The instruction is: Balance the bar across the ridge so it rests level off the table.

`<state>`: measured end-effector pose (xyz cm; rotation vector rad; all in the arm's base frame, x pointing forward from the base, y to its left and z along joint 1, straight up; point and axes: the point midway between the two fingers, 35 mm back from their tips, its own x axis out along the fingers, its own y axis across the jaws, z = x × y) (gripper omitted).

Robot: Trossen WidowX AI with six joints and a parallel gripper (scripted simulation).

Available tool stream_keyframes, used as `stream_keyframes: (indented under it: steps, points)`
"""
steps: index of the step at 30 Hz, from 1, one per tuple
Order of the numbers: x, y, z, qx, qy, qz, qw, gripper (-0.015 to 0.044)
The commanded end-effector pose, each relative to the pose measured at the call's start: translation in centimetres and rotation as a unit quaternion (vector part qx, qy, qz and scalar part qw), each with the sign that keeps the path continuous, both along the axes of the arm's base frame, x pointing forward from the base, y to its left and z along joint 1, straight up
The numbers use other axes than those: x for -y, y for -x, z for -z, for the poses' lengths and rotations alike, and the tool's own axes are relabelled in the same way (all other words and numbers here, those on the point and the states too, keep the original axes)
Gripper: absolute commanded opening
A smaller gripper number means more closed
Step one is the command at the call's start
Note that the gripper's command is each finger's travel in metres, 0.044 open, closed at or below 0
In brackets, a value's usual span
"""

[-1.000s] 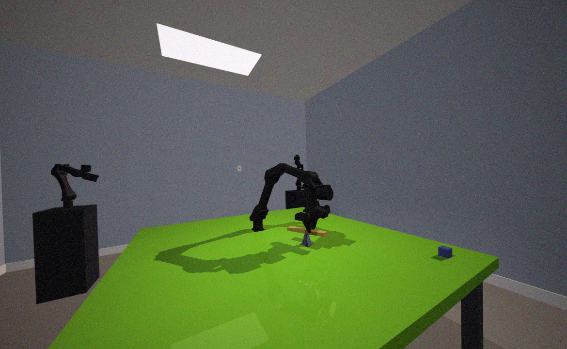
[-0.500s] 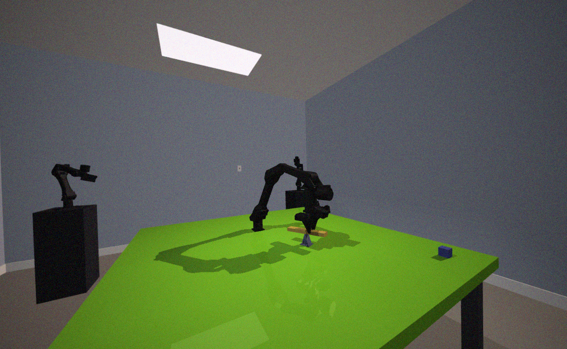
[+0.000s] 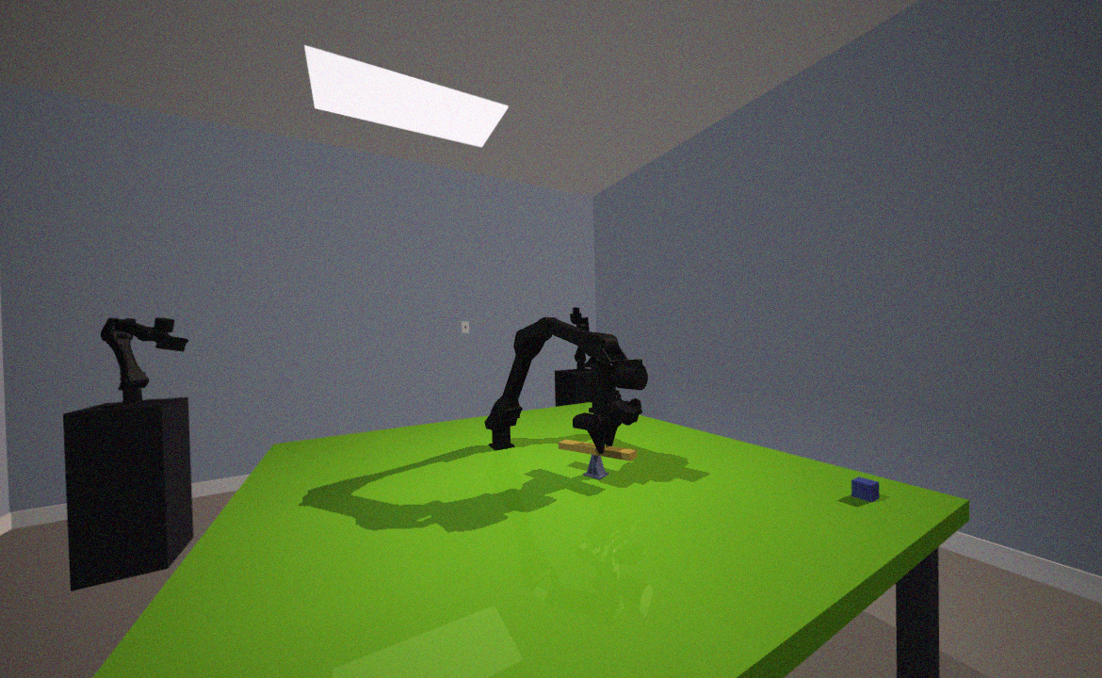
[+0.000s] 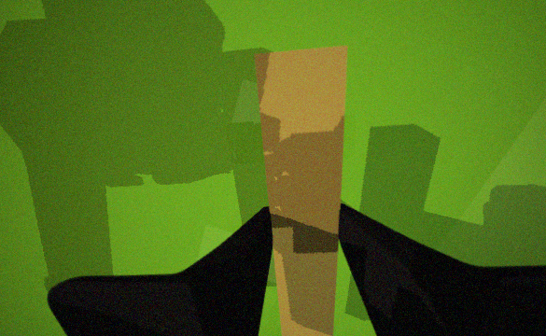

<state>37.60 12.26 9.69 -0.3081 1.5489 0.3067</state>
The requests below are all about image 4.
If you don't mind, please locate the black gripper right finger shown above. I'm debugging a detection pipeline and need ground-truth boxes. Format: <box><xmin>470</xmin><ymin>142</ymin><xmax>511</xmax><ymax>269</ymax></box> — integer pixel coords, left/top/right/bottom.
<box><xmin>339</xmin><ymin>203</ymin><xmax>546</xmax><ymax>336</ymax></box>

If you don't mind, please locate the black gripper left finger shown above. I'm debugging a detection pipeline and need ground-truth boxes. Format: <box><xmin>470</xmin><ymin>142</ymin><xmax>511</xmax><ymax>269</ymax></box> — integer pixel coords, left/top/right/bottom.
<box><xmin>47</xmin><ymin>206</ymin><xmax>273</xmax><ymax>336</ymax></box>

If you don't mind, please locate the tan bar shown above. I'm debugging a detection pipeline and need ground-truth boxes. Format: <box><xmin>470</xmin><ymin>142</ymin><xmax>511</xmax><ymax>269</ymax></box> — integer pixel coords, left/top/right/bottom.
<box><xmin>254</xmin><ymin>46</ymin><xmax>348</xmax><ymax>336</ymax></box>

